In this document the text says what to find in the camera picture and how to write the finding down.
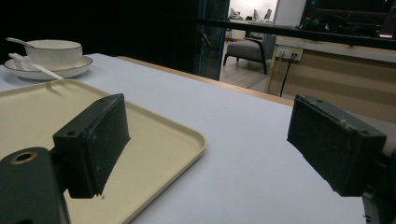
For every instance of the white plate with dark rim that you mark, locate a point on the white plate with dark rim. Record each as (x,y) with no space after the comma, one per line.
(74,67)

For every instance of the black horizontal rail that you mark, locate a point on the black horizontal rail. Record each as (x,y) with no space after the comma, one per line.
(311,33)

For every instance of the beige wooden counter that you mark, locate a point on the beige wooden counter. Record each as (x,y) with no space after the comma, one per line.
(342,81)

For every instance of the white ribbed bowl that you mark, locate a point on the white ribbed bowl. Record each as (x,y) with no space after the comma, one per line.
(53,56)

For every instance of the pale blue table mat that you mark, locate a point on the pale blue table mat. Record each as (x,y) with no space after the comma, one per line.
(233,140)

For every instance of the dark glass partition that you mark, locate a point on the dark glass partition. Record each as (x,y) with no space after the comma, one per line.
(214,46)

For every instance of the wall socket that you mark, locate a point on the wall socket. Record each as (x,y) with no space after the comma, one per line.
(297,53)

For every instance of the beige plastic tray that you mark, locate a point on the beige plastic tray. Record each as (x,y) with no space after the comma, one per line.
(155,149)

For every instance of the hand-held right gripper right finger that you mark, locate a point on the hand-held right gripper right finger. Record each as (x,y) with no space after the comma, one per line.
(333,146)

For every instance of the white ceramic spoon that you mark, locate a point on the white ceramic spoon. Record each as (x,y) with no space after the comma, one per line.
(17,41)

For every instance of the grey armchair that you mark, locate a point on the grey armchair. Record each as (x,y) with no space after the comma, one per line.
(246,49)

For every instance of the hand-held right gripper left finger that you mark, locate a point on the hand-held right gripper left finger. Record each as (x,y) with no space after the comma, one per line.
(93,146)

